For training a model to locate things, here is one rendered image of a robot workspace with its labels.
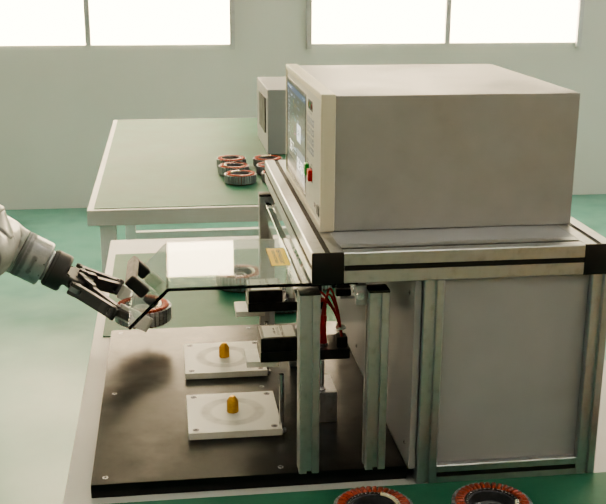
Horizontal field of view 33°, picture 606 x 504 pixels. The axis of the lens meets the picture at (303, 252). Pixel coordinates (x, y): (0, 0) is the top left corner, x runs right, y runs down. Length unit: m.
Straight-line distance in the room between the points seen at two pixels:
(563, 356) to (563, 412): 0.09
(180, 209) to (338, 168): 1.75
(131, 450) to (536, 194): 0.74
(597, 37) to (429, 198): 5.37
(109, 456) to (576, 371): 0.72
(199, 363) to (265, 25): 4.56
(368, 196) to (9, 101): 5.01
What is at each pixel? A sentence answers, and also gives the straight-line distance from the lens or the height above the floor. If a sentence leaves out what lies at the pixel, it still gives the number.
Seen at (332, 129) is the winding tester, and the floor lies 1.27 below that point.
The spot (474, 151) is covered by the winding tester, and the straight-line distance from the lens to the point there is 1.53.
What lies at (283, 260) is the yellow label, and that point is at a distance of 1.53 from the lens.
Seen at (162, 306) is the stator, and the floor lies 0.85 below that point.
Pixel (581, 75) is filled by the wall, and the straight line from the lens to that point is 6.84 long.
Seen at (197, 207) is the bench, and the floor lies 0.75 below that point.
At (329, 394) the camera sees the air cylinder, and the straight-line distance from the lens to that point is 1.67.
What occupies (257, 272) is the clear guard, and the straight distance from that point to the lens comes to 1.48.
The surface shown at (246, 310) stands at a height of 0.88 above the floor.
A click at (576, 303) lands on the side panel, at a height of 1.02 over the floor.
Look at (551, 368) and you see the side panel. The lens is 1.56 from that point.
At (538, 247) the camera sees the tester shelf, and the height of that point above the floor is 1.11.
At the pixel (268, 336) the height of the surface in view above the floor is 0.92.
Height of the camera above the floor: 1.51
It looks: 16 degrees down
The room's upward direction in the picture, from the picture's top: straight up
